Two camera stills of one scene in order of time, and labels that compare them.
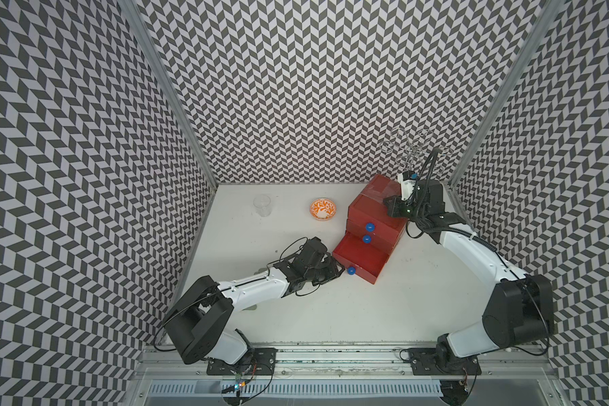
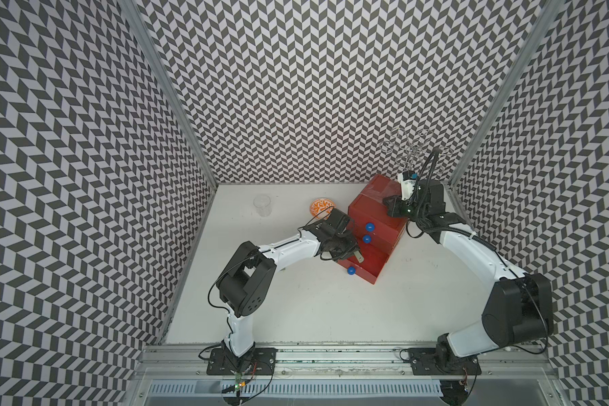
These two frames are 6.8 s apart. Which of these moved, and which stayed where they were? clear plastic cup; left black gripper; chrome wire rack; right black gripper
Moved: left black gripper
Stayed: clear plastic cup; chrome wire rack; right black gripper
